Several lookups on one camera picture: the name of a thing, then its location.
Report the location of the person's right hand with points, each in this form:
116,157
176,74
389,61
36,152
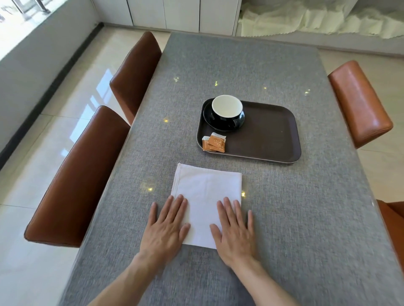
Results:
236,242

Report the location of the person's left hand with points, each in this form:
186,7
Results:
162,236

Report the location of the person's right little finger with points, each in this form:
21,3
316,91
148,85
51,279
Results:
250,222

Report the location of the person's left middle finger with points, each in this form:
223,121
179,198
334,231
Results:
176,206

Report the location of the person's left thumb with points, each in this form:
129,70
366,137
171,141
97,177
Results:
185,231

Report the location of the person's right middle finger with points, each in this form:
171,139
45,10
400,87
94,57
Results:
229,211

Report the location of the person's left little finger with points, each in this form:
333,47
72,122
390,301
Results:
153,214

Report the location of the person's right thumb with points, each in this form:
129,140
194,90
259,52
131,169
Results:
215,235

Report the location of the white cloth napkin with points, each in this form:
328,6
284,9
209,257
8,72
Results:
205,189

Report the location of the person's right forearm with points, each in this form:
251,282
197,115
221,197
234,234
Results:
262,287

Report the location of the person's left forearm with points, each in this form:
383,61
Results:
132,283

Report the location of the grey tablecloth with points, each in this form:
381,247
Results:
284,220

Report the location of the orange sugar packet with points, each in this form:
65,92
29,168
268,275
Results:
205,144
217,143

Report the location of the brown leather chair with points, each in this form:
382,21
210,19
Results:
359,104
135,78
79,182
394,217

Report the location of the dark brown serving tray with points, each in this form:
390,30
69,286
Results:
268,138

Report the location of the black saucer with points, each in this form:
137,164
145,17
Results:
221,126

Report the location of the black cup with white inside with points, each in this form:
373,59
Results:
227,106

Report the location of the white cabinet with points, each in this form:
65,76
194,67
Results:
157,12

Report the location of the white sheer curtain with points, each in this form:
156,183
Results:
315,19

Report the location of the metal railing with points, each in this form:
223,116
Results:
34,5

